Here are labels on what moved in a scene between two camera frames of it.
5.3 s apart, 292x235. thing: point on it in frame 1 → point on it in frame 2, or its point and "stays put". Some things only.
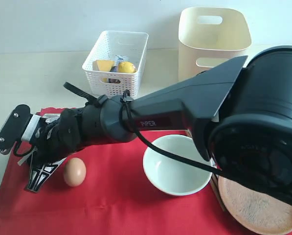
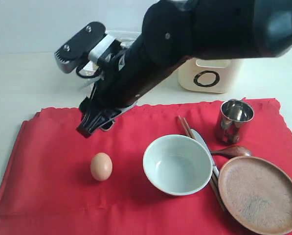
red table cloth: [117, 197] stays put
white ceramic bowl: [172, 176] stays put
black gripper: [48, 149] → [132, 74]
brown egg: [74, 172] → [101, 166]
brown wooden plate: [258, 212] stays put
